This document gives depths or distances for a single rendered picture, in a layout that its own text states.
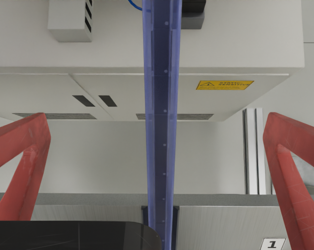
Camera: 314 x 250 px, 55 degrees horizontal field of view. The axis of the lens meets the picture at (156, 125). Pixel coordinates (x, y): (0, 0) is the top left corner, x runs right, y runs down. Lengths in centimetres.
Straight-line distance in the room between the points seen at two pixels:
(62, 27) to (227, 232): 33
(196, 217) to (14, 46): 38
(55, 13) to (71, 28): 3
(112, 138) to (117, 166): 10
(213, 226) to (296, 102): 98
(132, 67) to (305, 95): 84
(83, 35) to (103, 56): 4
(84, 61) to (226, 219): 33
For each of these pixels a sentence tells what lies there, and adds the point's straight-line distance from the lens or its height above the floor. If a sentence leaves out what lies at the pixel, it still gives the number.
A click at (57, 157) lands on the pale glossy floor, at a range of 110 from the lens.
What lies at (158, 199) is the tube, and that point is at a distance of 17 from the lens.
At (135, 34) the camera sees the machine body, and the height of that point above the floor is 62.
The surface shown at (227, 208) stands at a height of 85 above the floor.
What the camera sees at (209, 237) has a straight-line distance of 22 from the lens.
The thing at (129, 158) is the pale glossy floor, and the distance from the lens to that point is 105.
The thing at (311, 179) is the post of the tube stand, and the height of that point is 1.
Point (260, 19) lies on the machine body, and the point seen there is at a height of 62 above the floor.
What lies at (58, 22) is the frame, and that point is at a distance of 44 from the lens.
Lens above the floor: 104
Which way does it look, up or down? 83 degrees down
